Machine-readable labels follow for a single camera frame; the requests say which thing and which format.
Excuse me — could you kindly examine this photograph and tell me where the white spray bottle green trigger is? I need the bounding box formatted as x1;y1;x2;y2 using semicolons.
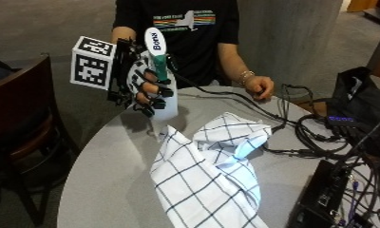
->
132;27;181;123

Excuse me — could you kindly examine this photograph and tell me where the the person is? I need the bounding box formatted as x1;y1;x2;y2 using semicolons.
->
111;0;276;102

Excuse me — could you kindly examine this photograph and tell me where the white cube with black markers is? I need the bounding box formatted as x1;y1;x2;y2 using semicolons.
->
68;35;117;91

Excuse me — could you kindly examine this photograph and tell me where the black hub with blue lights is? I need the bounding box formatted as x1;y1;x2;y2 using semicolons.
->
325;113;361;127

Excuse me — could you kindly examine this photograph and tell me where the black bag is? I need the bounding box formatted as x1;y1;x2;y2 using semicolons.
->
325;66;380;161

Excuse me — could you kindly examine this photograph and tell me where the white checked cloth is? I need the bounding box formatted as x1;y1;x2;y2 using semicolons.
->
148;111;273;228

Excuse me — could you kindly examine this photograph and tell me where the dark wooden chair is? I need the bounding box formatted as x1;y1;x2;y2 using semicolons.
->
0;52;81;226

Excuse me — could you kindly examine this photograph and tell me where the black electronics box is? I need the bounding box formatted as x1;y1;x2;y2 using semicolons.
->
285;159;362;228

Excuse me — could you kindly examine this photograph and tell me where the wooden furniture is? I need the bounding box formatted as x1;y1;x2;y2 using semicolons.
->
345;0;380;28

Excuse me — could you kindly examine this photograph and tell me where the silver bracelet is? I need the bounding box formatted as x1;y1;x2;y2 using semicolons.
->
238;69;257;86

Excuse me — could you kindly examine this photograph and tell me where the black glove cable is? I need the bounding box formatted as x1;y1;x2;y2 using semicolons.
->
165;54;292;126

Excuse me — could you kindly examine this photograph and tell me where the black cable bundle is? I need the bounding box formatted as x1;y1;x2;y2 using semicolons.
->
264;83;380;228

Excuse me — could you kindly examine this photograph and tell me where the purple cable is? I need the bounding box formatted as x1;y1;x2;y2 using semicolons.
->
340;180;362;227

